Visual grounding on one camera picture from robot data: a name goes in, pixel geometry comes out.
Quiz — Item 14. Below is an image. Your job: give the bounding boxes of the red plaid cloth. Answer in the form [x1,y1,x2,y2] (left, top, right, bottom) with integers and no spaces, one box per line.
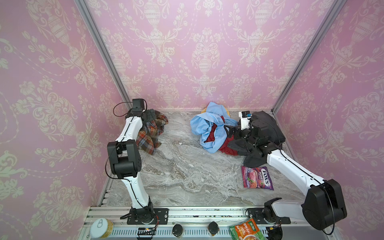
[136,110,169,155]

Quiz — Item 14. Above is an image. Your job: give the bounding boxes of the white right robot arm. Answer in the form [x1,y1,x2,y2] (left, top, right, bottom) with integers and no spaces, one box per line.
[225,120,348,231]

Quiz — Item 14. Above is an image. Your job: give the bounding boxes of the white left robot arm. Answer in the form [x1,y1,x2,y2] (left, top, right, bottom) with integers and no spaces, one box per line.
[107,99,155,222]

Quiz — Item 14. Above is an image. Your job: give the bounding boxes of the dark red cloth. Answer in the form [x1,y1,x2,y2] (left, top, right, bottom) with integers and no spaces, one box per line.
[204,115,240,157]

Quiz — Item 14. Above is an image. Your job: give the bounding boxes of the light blue cloth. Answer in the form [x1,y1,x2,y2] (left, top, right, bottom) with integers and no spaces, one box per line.
[190,102,238,154]

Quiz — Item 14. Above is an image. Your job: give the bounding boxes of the black cloth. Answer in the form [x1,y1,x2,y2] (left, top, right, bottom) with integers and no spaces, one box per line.
[228,111,286,168]

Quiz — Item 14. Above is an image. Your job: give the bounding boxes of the purple Fox's candy bag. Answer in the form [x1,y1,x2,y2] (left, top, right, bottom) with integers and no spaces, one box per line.
[242,166,274,191]

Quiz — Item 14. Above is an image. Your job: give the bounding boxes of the green orange snack packet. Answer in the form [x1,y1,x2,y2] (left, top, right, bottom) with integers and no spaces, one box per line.
[230,218,266,240]

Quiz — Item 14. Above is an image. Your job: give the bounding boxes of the black round knob right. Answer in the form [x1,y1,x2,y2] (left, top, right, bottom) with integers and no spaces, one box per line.
[208,221,220,236]

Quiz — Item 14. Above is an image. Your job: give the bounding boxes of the black round knob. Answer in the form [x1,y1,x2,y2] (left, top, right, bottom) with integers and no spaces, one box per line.
[172,224,184,239]
[208,221,220,236]

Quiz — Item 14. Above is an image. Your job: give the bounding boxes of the black round knob left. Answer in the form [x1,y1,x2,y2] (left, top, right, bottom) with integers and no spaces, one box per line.
[172,224,184,239]

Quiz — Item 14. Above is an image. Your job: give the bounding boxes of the white lid jar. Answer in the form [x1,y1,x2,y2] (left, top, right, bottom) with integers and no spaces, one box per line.
[90,218,114,239]

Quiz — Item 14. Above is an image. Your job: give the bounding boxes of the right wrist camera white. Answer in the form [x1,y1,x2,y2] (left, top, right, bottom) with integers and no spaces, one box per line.
[239,111,252,130]

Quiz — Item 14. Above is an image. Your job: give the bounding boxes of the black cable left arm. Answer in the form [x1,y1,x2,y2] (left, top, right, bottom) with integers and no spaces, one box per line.
[112,101,134,118]

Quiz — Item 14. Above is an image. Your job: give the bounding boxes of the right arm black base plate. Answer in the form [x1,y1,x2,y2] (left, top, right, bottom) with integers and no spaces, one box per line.
[245,207,291,225]

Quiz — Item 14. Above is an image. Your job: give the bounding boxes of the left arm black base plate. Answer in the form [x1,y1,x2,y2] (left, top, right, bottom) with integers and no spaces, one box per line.
[127,208,169,225]

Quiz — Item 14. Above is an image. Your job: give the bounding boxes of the aluminium front rail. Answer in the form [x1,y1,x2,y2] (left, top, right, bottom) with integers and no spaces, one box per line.
[78,206,342,240]

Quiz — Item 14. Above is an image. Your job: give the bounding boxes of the small electronics board wires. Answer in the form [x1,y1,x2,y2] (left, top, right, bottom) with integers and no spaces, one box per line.
[137,214,160,240]

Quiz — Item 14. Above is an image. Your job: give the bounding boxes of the aluminium corner frame post left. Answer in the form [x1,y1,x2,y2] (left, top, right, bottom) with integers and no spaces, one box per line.
[74,0,132,108]

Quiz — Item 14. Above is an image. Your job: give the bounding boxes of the aluminium corner frame post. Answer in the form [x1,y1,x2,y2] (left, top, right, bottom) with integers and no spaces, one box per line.
[271,0,347,117]
[74,0,132,108]

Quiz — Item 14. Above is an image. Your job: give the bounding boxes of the aluminium corner frame post right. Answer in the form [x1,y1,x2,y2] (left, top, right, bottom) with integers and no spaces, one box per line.
[271,0,347,117]

